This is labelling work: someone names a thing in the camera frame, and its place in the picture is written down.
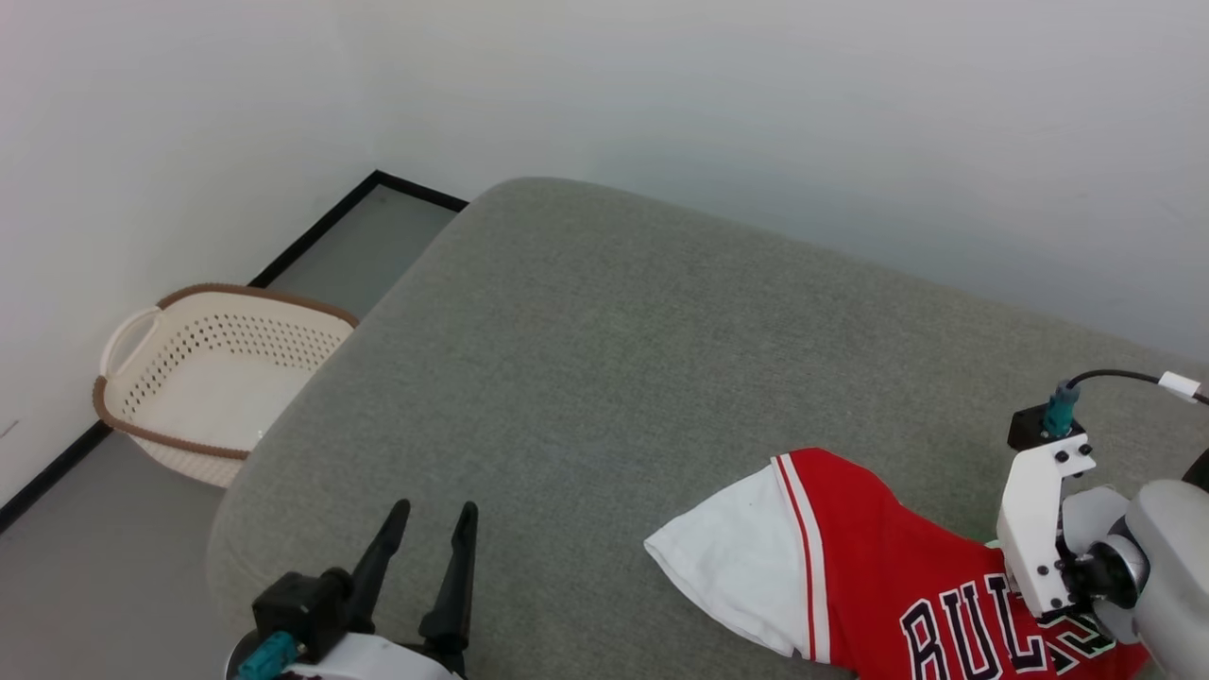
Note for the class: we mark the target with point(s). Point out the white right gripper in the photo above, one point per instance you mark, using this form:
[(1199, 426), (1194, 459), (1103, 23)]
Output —
[(1030, 529)]

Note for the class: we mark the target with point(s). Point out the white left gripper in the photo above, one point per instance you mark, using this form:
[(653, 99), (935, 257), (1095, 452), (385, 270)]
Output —
[(378, 661)]

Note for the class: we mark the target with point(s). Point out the red Bulls basketball jersey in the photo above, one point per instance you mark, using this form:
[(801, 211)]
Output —
[(878, 567)]

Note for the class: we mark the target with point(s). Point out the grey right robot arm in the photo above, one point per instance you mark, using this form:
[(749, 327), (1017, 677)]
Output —
[(1166, 557)]

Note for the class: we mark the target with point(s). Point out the cream perforated laundry basket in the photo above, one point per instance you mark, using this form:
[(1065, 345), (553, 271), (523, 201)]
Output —
[(217, 397)]

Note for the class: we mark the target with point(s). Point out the grey fabric sofa seat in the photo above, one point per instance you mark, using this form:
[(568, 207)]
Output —
[(614, 378)]

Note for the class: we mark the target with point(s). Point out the black skirting strip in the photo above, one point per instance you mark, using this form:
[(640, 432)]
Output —
[(312, 236)]

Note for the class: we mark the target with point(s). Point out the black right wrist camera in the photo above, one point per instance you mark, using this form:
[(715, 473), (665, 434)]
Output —
[(1025, 427)]

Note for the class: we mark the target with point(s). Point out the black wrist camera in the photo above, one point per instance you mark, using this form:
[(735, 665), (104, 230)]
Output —
[(1025, 427), (297, 604)]

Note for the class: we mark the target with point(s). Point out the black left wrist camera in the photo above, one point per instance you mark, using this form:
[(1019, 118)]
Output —
[(297, 604)]

